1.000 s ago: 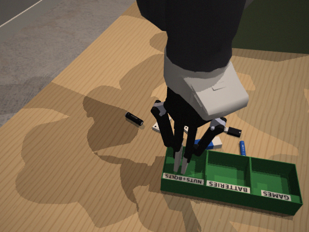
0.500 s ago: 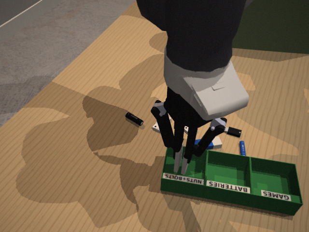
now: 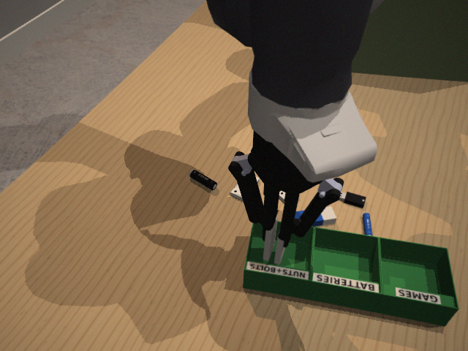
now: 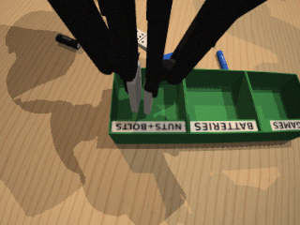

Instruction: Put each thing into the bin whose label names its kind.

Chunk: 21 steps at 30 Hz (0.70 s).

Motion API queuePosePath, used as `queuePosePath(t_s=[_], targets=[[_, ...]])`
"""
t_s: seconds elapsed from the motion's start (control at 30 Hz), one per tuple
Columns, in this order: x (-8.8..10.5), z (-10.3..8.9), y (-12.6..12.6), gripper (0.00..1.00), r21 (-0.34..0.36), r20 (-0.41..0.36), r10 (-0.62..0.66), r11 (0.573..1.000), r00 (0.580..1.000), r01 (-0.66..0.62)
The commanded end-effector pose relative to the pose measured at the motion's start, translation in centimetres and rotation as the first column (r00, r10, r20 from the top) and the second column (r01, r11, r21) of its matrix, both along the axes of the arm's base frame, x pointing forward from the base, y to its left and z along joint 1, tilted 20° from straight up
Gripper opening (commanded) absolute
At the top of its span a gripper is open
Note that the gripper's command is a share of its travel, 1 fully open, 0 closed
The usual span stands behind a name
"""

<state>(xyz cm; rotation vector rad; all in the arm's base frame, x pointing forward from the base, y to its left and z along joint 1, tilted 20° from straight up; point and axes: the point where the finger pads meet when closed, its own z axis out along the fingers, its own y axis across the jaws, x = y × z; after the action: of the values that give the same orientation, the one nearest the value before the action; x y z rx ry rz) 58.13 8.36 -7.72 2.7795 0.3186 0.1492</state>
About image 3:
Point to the green three-compartment bin rack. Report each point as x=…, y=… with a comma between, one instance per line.
x=351, y=258

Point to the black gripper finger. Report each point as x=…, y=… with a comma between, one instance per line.
x=329, y=192
x=247, y=183

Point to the black usb stick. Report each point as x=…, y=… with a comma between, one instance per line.
x=353, y=199

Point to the blue battery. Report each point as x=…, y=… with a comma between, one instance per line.
x=367, y=224

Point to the black aa battery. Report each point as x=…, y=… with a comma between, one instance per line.
x=204, y=180

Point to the blue and white eraser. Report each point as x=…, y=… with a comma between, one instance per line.
x=326, y=217

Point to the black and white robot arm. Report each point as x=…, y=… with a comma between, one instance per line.
x=300, y=77

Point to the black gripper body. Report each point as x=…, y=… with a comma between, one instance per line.
x=267, y=155

